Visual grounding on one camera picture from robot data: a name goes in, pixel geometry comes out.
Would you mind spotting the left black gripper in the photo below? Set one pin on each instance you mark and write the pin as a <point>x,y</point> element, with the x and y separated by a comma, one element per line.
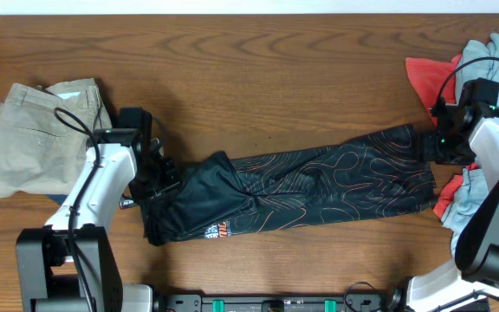
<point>163,174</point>

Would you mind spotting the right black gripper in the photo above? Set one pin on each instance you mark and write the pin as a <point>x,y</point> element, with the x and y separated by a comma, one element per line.
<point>431,145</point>

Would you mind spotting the black printed cycling jersey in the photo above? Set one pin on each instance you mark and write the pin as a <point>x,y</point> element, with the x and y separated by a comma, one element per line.
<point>374,176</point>

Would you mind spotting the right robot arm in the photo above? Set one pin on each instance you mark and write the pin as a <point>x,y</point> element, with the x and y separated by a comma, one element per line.
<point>473,273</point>

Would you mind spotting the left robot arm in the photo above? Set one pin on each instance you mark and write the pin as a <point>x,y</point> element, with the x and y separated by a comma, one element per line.
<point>68,264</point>

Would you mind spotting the red shirt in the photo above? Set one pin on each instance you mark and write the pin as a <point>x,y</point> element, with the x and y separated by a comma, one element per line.
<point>426,77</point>

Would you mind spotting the dark navy folded garment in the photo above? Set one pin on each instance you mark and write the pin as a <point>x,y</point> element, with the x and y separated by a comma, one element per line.
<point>57,198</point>

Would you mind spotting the light grey blue shirt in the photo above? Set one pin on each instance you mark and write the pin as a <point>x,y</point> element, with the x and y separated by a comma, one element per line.
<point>473,191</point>

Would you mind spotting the folded khaki shorts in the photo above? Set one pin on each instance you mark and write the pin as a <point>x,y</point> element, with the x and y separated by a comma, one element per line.
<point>38,154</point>

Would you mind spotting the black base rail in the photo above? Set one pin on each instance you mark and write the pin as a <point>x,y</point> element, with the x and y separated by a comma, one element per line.
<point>360,302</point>

